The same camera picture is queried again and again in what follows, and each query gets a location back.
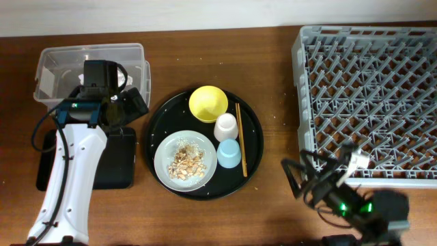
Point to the round black serving tray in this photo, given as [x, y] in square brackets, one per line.
[174, 115]

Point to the grey plate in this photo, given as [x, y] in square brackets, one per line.
[164, 157]

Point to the wooden chopstick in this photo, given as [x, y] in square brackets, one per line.
[241, 137]
[238, 132]

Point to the yellow bowl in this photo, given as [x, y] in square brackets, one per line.
[207, 103]

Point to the grey dishwasher rack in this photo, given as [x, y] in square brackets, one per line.
[374, 87]

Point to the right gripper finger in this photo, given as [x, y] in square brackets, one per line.
[294, 172]
[336, 153]

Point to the light blue cup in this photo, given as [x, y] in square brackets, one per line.
[228, 153]

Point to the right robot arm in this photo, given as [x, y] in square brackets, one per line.
[380, 218]

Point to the clear plastic waste bin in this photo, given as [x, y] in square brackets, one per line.
[59, 67]

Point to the food scraps pile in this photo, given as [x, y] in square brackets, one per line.
[187, 161]

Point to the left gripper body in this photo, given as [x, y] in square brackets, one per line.
[117, 126]

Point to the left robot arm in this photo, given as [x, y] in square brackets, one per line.
[63, 217]

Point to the black rectangular tray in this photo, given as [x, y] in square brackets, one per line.
[116, 167]

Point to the white napkin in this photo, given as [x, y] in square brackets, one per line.
[121, 79]

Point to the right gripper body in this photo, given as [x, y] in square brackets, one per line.
[344, 203]

